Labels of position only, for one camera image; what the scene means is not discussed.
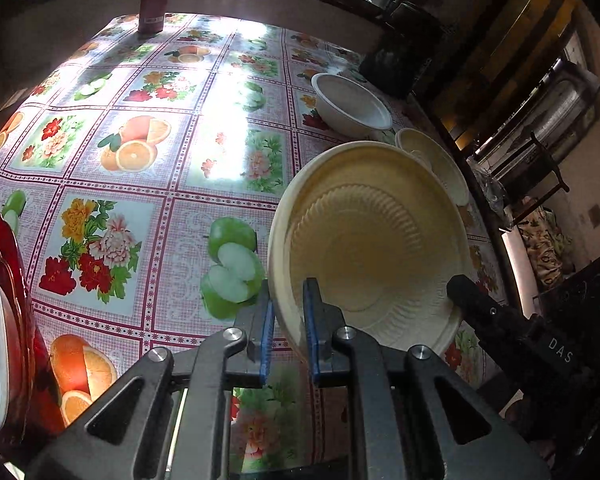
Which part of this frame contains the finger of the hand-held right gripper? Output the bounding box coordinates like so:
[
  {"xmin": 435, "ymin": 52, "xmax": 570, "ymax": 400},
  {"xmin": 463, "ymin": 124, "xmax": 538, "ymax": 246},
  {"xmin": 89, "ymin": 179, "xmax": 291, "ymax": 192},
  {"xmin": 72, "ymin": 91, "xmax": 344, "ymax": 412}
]
[{"xmin": 447, "ymin": 274, "xmax": 536, "ymax": 356}]

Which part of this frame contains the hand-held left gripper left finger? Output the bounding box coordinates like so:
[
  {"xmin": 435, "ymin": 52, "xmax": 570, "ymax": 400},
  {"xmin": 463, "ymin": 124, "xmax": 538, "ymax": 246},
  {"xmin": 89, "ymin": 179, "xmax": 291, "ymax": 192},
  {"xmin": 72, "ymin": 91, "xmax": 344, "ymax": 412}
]
[{"xmin": 25, "ymin": 280, "xmax": 276, "ymax": 480}]

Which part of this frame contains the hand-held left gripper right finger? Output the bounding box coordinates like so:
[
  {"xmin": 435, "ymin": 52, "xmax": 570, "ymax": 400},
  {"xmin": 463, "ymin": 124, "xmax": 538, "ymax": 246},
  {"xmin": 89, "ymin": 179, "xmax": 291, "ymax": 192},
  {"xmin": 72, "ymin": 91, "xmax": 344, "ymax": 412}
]
[{"xmin": 302, "ymin": 277, "xmax": 551, "ymax": 480}]

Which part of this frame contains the ribbed cream plastic bowl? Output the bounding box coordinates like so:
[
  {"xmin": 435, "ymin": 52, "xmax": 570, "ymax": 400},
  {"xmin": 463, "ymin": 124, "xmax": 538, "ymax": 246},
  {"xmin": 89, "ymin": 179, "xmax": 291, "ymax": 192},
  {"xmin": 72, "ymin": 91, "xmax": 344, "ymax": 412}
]
[{"xmin": 267, "ymin": 141, "xmax": 476, "ymax": 363}]

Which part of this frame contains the plain cream plastic bowl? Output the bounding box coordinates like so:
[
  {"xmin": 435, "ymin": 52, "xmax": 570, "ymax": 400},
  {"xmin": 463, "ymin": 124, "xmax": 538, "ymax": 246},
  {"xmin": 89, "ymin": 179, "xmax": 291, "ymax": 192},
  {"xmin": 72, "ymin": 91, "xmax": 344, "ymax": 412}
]
[{"xmin": 395, "ymin": 128, "xmax": 471, "ymax": 207}]

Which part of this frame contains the floral cushion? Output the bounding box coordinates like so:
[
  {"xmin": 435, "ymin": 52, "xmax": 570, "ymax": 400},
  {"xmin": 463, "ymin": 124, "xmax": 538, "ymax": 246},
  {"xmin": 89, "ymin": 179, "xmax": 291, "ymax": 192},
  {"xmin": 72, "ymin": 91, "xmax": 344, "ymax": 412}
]
[{"xmin": 522, "ymin": 207, "xmax": 573, "ymax": 288}]

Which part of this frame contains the dark wooden chair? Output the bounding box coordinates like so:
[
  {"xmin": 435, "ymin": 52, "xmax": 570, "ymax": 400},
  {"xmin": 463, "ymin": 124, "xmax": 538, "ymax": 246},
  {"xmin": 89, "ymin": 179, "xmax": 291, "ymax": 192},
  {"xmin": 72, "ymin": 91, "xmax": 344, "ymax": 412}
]
[{"xmin": 510, "ymin": 130, "xmax": 571, "ymax": 226}]

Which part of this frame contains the fruit and flower print tablecloth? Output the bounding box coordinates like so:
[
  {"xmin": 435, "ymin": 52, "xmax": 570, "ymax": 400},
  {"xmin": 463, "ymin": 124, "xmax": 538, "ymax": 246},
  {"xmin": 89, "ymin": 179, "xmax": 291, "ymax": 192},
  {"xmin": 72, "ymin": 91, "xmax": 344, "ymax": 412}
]
[{"xmin": 0, "ymin": 12, "xmax": 506, "ymax": 466}]

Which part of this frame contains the black kettle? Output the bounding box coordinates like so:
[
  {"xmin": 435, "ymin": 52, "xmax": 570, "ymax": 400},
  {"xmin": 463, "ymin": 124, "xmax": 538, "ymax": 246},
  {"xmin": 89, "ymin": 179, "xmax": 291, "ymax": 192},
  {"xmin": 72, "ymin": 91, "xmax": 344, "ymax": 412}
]
[{"xmin": 360, "ymin": 2, "xmax": 443, "ymax": 98}]

